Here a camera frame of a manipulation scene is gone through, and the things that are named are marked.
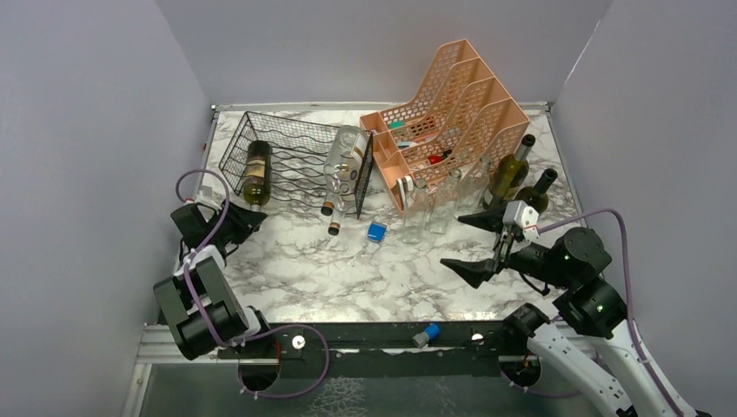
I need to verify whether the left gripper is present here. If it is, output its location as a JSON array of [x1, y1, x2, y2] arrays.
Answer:
[[207, 198, 267, 244]]

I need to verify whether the white tape dispenser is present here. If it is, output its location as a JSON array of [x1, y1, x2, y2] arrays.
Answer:
[[396, 175, 414, 210]]

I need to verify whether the black base frame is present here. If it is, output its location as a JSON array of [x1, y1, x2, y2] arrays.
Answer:
[[216, 321, 541, 399]]

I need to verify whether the large clear labelled bottle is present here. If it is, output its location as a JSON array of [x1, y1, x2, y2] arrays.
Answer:
[[323, 125, 369, 195]]

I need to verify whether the blue stamp block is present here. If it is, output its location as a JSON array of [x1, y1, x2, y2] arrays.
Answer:
[[367, 222, 387, 243]]

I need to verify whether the black wire wine rack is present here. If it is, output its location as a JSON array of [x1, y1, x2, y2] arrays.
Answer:
[[218, 111, 340, 209]]

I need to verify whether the green wine bottle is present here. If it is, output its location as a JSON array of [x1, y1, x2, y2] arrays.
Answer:
[[515, 168, 558, 214], [481, 134, 536, 209]]

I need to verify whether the clear bottle with cork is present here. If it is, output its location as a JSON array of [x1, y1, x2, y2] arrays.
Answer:
[[320, 186, 347, 216]]

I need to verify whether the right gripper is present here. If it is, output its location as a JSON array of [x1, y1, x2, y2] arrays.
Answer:
[[441, 197, 573, 288]]

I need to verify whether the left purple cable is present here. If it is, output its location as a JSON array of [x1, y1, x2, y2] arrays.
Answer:
[[174, 168, 330, 401]]

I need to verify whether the peach plastic file organizer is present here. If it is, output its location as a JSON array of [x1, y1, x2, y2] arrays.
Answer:
[[360, 39, 530, 214]]

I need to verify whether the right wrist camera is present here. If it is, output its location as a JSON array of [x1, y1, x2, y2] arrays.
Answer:
[[502, 201, 540, 242]]

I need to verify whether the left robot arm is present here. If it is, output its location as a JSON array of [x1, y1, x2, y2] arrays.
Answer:
[[153, 202, 274, 361]]

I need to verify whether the blue grey cylinder cap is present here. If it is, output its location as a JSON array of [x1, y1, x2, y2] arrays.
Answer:
[[412, 323, 441, 348]]

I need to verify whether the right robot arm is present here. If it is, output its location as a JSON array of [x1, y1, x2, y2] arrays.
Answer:
[[441, 201, 703, 416]]

